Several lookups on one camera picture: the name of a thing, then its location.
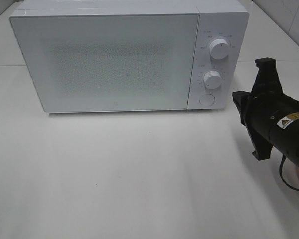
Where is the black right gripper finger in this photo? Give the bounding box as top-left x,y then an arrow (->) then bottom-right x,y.
232,91 -> 251,127

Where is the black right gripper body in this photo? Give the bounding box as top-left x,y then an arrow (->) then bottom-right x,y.
244,57 -> 280,161

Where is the round white door release button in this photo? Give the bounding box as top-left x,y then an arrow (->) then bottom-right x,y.
199,94 -> 215,107

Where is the white microwave door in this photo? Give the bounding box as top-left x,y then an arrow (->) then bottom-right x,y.
10,14 -> 198,113

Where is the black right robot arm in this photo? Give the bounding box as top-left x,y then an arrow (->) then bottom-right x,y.
232,58 -> 299,166

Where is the white microwave oven body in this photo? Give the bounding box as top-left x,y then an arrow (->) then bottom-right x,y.
9,0 -> 249,112

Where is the upper white microwave knob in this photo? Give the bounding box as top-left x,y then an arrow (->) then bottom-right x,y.
208,37 -> 230,60

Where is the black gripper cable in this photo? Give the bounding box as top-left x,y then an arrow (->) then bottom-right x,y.
278,156 -> 299,192

